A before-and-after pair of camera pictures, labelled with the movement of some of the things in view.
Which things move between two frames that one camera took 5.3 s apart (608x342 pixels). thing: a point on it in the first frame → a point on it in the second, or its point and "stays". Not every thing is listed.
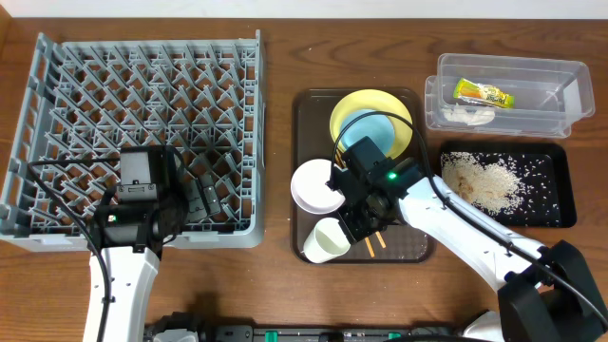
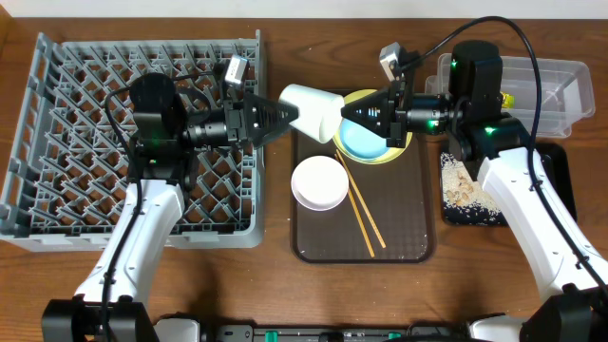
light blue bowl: [378, 127] stays
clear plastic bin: [512, 96] stays
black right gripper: [354, 220] → [395, 117]
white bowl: [310, 191] stays
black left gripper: [191, 199] → [236, 123]
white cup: [327, 240] → [319, 113]
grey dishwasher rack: [86, 98] stays
